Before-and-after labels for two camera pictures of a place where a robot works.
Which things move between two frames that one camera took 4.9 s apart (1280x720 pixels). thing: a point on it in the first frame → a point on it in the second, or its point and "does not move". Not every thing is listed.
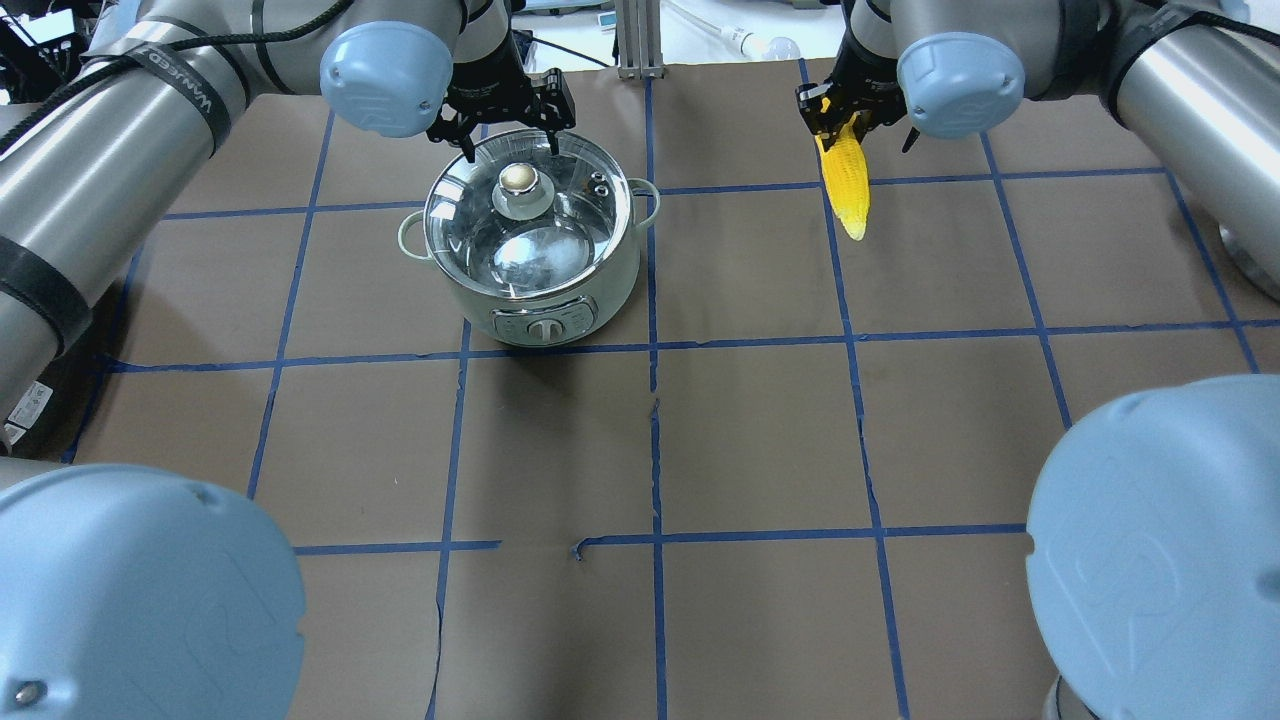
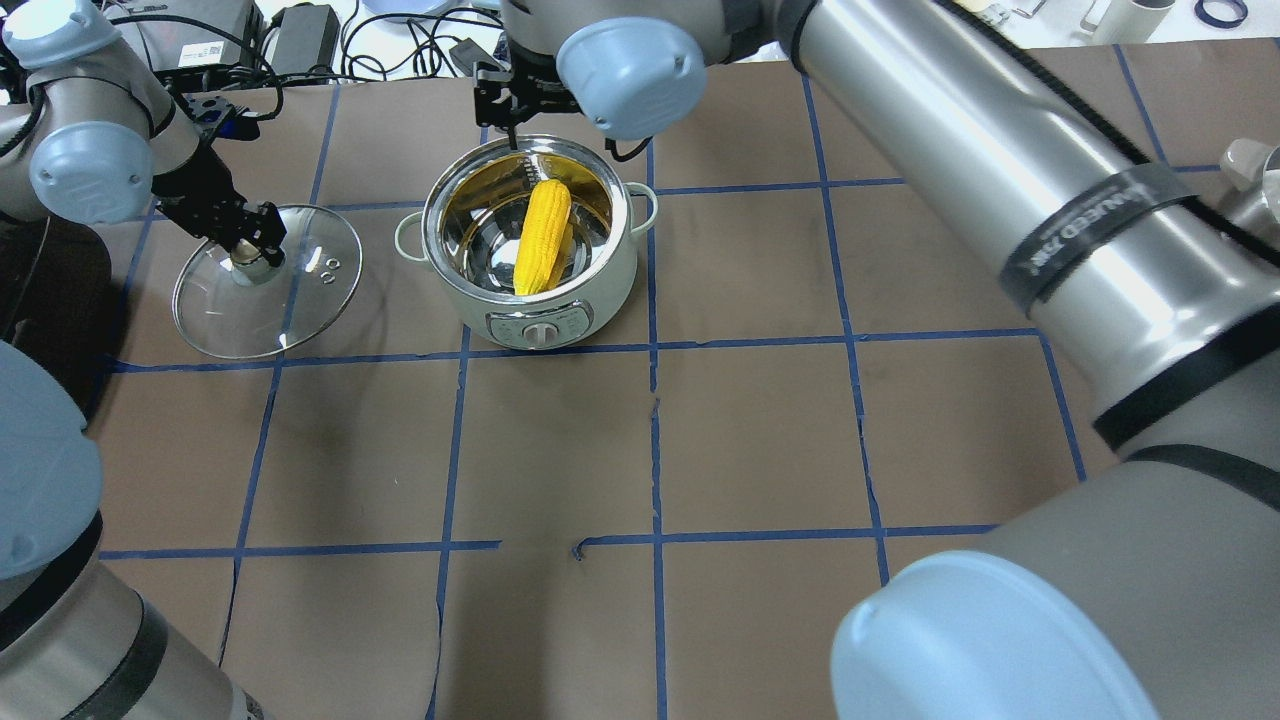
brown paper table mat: [790, 485] does not move
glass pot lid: [521, 221] → [234, 304]
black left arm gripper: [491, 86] → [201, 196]
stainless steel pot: [542, 250] does not move
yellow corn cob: [846, 162] → [545, 240]
